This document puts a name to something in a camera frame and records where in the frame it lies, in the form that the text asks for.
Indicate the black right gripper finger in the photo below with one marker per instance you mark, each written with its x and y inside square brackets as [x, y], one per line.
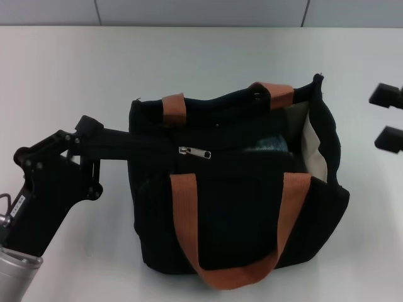
[388, 96]
[392, 140]

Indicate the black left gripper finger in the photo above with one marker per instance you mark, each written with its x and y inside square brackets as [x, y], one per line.
[56, 140]
[92, 179]

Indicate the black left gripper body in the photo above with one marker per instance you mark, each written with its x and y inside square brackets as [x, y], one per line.
[47, 201]

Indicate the silver zipper pull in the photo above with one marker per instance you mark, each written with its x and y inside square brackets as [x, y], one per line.
[195, 152]

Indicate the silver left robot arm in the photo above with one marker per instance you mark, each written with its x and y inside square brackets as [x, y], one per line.
[12, 277]

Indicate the blue white item inside bag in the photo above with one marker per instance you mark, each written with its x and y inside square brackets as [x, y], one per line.
[270, 144]

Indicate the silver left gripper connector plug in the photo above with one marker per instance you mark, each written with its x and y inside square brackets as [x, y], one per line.
[4, 220]

